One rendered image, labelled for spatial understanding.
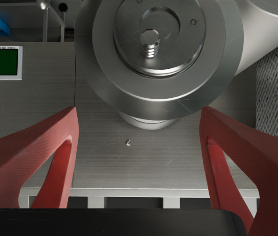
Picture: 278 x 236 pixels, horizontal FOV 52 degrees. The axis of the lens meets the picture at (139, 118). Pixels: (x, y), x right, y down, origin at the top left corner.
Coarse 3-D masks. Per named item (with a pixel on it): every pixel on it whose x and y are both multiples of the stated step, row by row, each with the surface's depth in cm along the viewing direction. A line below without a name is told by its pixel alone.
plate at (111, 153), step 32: (32, 64) 59; (64, 64) 58; (0, 96) 58; (32, 96) 58; (64, 96) 58; (96, 96) 58; (224, 96) 57; (0, 128) 58; (96, 128) 57; (128, 128) 57; (192, 128) 57; (96, 160) 57; (128, 160) 57; (160, 160) 57; (192, 160) 57
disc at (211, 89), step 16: (96, 0) 25; (224, 0) 25; (80, 16) 25; (224, 16) 25; (240, 16) 25; (80, 32) 25; (240, 32) 24; (80, 48) 25; (240, 48) 24; (80, 64) 25; (96, 64) 25; (224, 64) 24; (96, 80) 24; (208, 80) 24; (224, 80) 24; (112, 96) 24; (128, 96) 24; (192, 96) 24; (208, 96) 24; (128, 112) 24; (144, 112) 24; (160, 112) 24; (176, 112) 24; (192, 112) 24
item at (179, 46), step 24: (144, 0) 23; (168, 0) 23; (192, 0) 23; (120, 24) 23; (144, 24) 23; (168, 24) 23; (192, 24) 23; (120, 48) 23; (168, 48) 22; (192, 48) 22; (144, 72) 23; (168, 72) 23
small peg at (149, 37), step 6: (144, 30) 20; (150, 30) 20; (144, 36) 20; (150, 36) 20; (156, 36) 20; (144, 42) 20; (150, 42) 20; (156, 42) 20; (144, 48) 20; (150, 48) 20; (156, 48) 21; (144, 54) 22; (150, 54) 21; (156, 54) 22
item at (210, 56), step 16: (112, 0) 25; (208, 0) 24; (96, 16) 24; (112, 16) 24; (208, 16) 24; (96, 32) 24; (112, 32) 24; (208, 32) 24; (224, 32) 24; (96, 48) 24; (112, 48) 24; (208, 48) 24; (224, 48) 24; (112, 64) 24; (192, 64) 24; (208, 64) 24; (112, 80) 24; (128, 80) 24; (144, 80) 24; (160, 80) 24; (176, 80) 24; (192, 80) 24; (144, 96) 24; (160, 96) 24; (176, 96) 24
